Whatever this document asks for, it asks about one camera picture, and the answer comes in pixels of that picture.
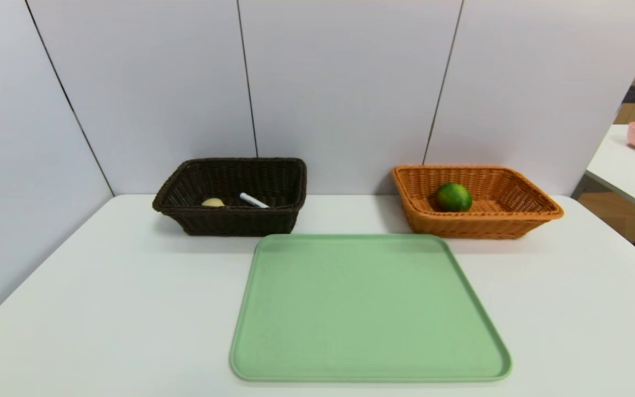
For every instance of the green lime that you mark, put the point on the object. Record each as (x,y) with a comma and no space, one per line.
(453,197)

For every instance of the light green plastic tray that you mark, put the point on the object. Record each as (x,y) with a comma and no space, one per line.
(372,320)

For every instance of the orange wicker basket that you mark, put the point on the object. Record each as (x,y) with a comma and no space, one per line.
(472,226)

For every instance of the dark brown wicker basket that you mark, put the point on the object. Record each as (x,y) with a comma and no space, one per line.
(229,220)

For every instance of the white marker with blue cap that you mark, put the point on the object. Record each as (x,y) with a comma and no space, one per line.
(252,200)

